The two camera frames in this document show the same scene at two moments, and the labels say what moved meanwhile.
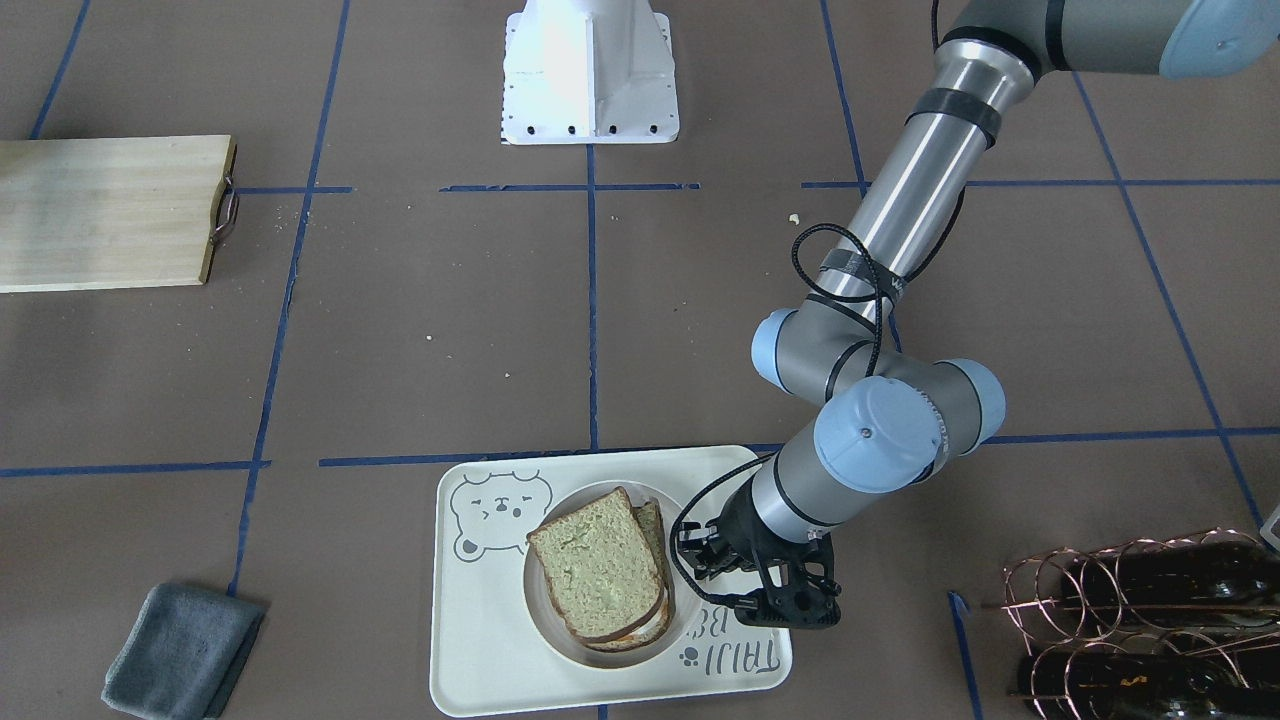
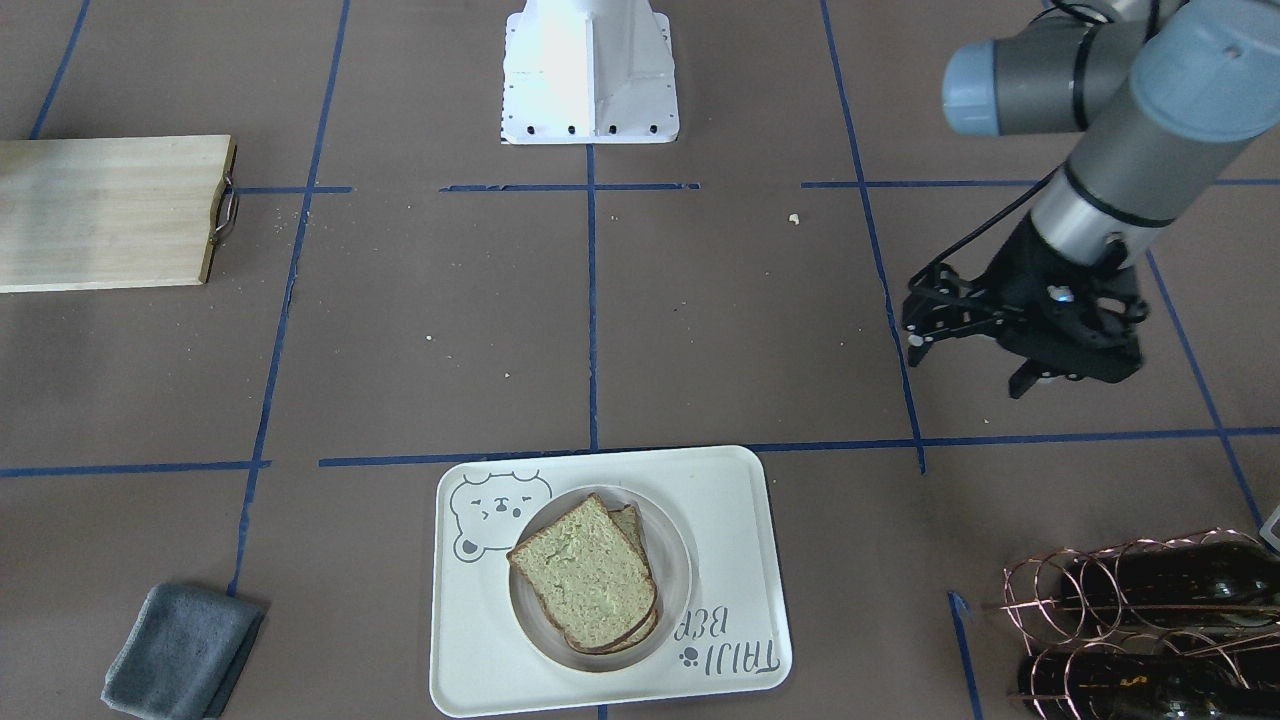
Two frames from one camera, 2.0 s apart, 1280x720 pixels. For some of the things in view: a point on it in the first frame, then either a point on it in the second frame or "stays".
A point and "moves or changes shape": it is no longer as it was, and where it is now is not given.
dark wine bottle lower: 1144,685 stays
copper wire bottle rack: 1185,628 stays
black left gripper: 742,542 → 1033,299
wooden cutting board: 114,213 stays
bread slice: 601,567 moves or changes shape
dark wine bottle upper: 1217,584 stays
